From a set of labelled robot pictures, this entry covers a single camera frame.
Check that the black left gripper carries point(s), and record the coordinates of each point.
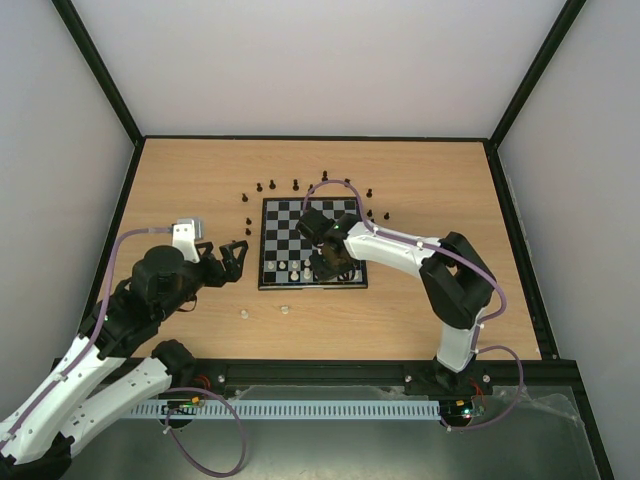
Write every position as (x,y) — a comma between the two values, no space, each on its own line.
(234,269)

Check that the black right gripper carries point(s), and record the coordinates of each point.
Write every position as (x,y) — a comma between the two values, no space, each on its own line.
(329,257)

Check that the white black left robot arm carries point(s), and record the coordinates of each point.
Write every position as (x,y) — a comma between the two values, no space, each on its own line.
(71,407)

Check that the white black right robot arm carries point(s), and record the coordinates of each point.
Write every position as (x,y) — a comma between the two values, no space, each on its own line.
(457,282)

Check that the black white chessboard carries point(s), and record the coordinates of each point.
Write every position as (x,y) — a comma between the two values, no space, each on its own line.
(281,241)

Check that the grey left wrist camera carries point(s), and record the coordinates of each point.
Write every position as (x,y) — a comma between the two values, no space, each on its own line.
(185,233)

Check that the white slotted cable duct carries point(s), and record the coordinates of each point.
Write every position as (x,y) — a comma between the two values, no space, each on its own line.
(292,410)

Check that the black front frame rail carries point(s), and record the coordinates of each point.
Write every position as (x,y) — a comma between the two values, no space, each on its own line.
(417,377)

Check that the black rear left frame post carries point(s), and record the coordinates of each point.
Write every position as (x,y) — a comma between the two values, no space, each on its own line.
(90,53)

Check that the black frame post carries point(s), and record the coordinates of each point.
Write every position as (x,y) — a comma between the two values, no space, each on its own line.
(563,23)
(90,53)

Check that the black rear right frame post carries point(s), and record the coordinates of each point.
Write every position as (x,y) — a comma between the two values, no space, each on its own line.
(563,23)

